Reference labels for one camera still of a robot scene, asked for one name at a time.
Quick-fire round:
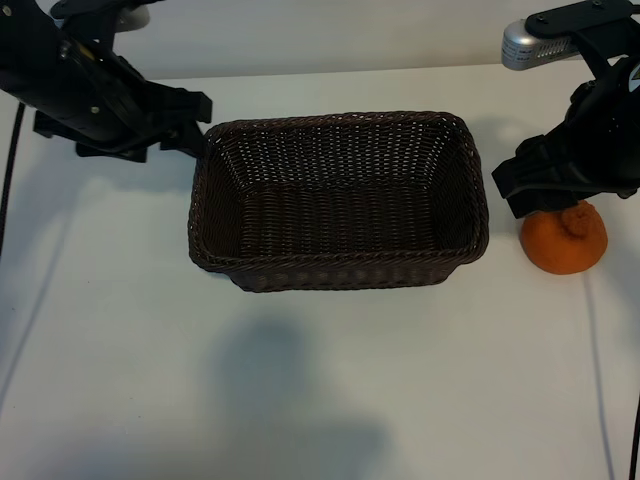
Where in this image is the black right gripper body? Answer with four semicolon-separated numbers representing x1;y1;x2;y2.
549;57;640;199

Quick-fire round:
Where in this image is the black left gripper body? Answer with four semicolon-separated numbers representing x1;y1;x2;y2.
0;7;169;164

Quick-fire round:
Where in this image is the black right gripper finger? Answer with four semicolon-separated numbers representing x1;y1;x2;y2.
507;188;581;220
491;134;576;201

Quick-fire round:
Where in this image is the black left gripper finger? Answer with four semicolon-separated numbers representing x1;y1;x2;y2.
164;87;214;124
159;122;206;159

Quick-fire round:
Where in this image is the orange with knobbed top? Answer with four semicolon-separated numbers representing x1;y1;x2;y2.
520;202;610;275

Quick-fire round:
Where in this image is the brown wicker basket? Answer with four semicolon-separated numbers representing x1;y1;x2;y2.
187;109;490;294

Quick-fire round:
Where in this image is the black left camera mount bracket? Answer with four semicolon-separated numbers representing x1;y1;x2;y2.
49;0;166;36

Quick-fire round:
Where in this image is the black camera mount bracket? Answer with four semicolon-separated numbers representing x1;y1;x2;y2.
524;0;640;71
49;0;166;36

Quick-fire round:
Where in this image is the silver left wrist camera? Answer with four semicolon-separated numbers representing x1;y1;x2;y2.
115;4;152;32

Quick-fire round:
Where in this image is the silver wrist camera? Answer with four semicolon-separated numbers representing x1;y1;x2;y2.
115;4;152;32
501;19;584;71

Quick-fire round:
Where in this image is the black right camera mount bracket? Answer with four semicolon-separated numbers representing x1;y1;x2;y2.
524;0;640;71

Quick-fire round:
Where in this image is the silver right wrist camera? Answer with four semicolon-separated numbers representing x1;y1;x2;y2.
501;19;584;71

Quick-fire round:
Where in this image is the thin black smooth cable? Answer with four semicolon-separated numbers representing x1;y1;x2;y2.
627;394;640;480

